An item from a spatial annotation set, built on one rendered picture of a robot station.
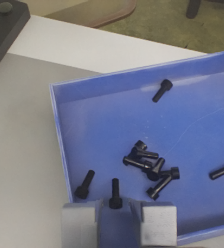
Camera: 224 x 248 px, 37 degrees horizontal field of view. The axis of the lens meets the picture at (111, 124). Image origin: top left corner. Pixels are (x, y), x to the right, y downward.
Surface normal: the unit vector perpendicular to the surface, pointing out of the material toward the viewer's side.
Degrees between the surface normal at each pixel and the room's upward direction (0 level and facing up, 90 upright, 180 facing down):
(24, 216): 0
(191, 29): 0
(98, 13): 90
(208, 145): 0
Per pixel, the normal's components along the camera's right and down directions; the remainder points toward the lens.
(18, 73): 0.00, -0.48
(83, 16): 0.44, 0.79
